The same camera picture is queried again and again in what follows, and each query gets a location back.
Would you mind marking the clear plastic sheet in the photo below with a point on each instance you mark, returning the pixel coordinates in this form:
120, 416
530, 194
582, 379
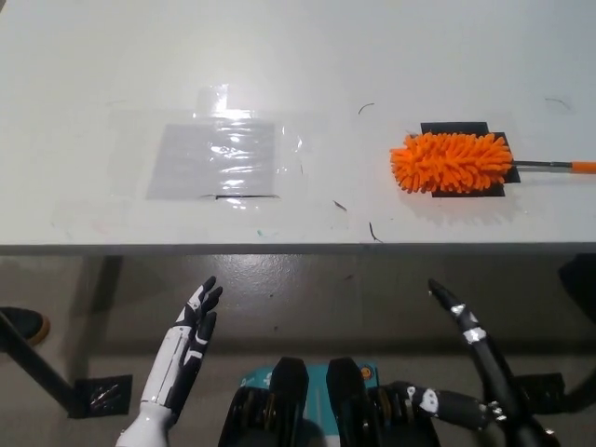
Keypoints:
186, 163

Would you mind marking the black metal table leg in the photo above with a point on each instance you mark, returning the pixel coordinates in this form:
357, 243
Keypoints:
37, 361

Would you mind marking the black shoe tan sole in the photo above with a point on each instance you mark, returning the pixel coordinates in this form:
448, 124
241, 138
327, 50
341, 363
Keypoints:
25, 321

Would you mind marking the orange microfiber telescopic duster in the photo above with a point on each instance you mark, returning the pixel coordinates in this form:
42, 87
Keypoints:
447, 163

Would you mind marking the clear plastic film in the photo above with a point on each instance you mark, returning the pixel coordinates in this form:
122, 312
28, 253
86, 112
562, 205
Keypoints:
212, 100

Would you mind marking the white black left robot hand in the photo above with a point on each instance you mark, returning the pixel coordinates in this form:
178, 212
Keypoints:
174, 358

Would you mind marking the black floor tape patch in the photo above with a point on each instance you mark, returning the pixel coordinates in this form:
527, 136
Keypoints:
104, 396
540, 384

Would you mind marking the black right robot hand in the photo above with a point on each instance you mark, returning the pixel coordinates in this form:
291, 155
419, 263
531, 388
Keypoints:
486, 363

